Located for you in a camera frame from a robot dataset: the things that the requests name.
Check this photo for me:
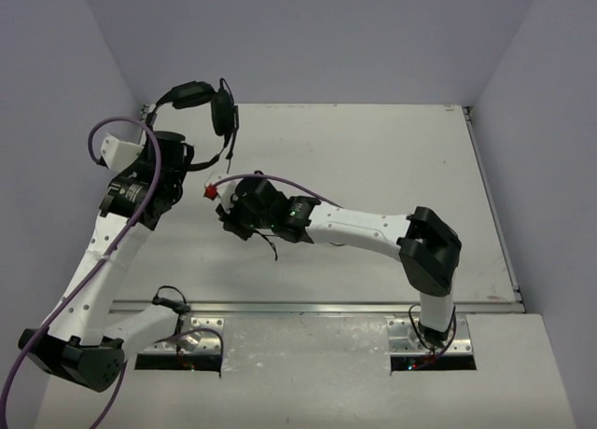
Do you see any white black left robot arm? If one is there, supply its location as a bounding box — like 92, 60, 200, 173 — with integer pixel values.
18, 131, 194, 392

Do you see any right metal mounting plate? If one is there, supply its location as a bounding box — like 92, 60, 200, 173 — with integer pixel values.
386, 315, 474, 357

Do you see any black over-ear headphones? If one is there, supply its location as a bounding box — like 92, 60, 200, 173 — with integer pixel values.
145, 77, 240, 172

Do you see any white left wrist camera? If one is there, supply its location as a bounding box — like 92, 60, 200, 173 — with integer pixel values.
100, 133, 143, 173

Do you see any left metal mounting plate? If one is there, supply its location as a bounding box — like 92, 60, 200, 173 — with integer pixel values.
142, 315, 225, 355

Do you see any black headphone cable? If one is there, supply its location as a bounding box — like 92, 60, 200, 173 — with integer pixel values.
224, 130, 281, 262

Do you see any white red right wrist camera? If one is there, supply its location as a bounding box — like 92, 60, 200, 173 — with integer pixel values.
204, 172, 236, 213

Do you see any right side aluminium rail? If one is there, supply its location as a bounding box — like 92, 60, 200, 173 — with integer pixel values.
462, 106, 524, 306

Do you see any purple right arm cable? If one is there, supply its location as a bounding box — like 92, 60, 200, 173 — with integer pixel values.
215, 172, 341, 206

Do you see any aluminium rail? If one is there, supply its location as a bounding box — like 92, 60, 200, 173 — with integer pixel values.
462, 106, 524, 306
109, 299, 528, 315

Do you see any metal mounting plate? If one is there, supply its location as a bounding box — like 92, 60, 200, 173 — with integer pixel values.
142, 315, 225, 355
386, 315, 474, 357

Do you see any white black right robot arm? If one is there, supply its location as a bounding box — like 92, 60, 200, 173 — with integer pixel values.
204, 173, 462, 350

